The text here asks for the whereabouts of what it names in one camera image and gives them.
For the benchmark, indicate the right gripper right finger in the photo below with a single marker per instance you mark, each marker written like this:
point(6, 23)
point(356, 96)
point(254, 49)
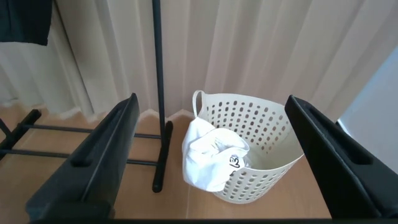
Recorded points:
point(335, 180)

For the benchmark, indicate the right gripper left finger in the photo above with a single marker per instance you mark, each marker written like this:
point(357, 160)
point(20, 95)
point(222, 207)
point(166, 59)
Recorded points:
point(102, 174)

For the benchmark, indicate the white printed t-shirt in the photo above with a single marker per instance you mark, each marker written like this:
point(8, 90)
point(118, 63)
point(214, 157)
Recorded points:
point(205, 155)

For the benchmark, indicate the black shorts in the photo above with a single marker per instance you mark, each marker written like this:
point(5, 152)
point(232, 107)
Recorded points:
point(25, 21)

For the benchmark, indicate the white laundry basket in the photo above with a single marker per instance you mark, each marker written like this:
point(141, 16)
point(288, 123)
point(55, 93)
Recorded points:
point(248, 118)

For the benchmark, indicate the black clothes rack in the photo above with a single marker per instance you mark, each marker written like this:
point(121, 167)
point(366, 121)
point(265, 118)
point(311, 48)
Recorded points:
point(158, 62)

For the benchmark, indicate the beige curtain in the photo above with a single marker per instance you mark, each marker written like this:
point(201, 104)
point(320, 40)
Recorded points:
point(248, 46)

